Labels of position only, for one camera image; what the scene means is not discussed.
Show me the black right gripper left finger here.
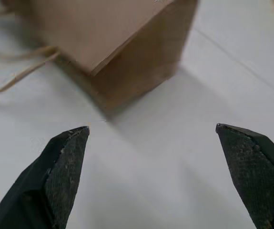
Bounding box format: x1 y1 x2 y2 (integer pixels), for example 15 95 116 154
0 125 91 229

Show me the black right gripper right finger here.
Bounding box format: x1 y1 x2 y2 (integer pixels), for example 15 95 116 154
215 123 274 229

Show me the brown paper bag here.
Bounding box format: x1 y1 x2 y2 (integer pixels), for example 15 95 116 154
0 0 199 120

